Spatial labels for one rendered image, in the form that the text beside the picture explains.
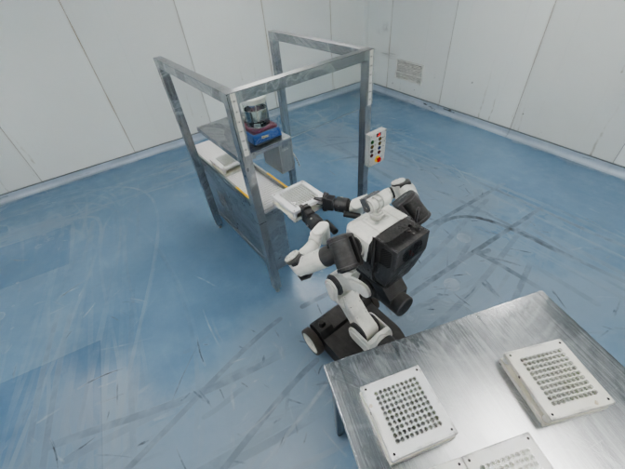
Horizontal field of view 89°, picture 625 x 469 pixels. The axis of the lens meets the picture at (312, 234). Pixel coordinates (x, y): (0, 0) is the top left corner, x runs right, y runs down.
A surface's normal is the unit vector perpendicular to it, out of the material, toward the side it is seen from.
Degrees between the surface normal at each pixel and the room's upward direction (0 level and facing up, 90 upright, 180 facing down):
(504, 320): 0
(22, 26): 90
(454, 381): 0
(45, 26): 90
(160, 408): 0
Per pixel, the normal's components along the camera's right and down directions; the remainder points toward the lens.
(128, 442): -0.07, -0.73
